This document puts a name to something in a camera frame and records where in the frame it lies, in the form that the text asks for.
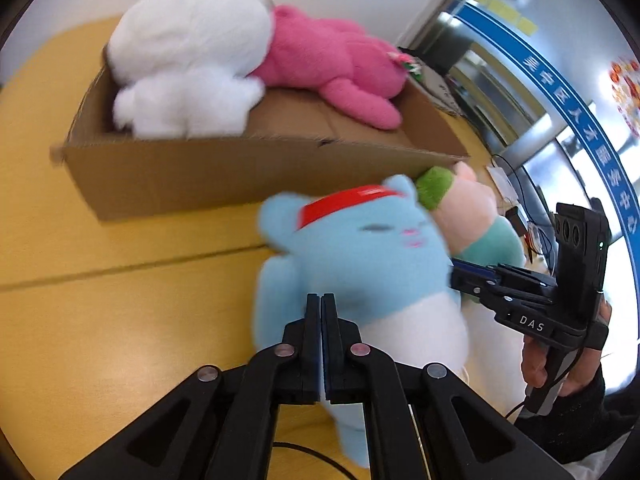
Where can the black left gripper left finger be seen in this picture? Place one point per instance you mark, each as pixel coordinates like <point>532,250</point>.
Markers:
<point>216,424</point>

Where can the white panda plush toy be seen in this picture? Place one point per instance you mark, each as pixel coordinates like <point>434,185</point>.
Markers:
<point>184,68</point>

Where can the brown cardboard box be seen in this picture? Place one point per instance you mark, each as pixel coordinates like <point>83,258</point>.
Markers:
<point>293,142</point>

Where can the yellow sticky notes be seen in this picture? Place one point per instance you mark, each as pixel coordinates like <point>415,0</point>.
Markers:
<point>508,14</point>

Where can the grey cloth bag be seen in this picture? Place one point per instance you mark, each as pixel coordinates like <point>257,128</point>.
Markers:
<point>435,87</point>

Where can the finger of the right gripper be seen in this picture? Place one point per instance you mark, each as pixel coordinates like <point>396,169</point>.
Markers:
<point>501,281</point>

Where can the blue cat plush toy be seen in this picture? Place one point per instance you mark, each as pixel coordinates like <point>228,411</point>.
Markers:
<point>381,256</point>

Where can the red festive window decal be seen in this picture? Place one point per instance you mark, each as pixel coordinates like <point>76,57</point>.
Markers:
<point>624,74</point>

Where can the pink plush toy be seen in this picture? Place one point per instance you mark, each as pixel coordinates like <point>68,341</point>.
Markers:
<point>353,71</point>

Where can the pig plush teal pants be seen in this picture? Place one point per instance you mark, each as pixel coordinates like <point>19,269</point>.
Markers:
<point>466,212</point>

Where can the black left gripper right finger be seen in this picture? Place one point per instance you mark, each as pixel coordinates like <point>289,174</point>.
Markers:
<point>423,423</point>

